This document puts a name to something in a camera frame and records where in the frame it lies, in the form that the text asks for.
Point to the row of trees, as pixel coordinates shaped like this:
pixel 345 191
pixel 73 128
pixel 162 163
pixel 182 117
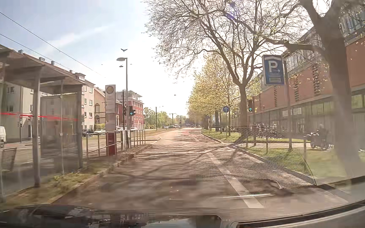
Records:
pixel 211 91

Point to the round blue road sign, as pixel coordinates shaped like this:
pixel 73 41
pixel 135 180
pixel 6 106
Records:
pixel 226 110

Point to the traffic light on pole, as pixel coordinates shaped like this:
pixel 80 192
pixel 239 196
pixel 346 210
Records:
pixel 131 111
pixel 250 106

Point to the grey asphalt road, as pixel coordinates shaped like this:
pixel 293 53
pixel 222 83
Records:
pixel 176 164

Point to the large bare tree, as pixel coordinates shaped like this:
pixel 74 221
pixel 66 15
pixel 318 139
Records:
pixel 242 104

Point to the metal railing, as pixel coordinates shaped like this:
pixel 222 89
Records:
pixel 116 141

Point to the tram stop sign pillar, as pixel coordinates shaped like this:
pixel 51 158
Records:
pixel 110 120

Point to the row of parked bicycles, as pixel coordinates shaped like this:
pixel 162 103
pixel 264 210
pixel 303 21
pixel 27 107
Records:
pixel 266 132

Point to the parked cars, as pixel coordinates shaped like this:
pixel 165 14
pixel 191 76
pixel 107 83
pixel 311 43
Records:
pixel 93 131

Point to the paved path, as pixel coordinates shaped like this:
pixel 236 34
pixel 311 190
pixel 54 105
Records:
pixel 274 145

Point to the road markings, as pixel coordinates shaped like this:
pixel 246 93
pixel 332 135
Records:
pixel 245 192

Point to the blue parking sign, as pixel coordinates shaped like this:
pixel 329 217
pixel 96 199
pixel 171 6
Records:
pixel 273 70

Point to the car's own bonnet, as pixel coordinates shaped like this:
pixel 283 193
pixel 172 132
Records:
pixel 169 220

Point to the red brick office building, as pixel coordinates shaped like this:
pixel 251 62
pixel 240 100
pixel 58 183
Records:
pixel 315 85

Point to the tram stop platform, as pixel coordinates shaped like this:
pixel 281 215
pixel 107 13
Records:
pixel 59 177

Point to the person on motorcycle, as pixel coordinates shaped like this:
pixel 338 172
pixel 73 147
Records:
pixel 319 137

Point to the glass tram stop shelter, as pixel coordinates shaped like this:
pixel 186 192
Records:
pixel 43 82

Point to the grass verge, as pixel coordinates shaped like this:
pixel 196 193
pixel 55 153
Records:
pixel 322 160

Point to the thick tree trunk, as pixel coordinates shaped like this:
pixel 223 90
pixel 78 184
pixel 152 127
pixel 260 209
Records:
pixel 344 120

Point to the pale apartment building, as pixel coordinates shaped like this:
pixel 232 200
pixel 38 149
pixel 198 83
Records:
pixel 17 107

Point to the grey lamp post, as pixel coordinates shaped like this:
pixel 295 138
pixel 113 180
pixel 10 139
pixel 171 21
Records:
pixel 126 95

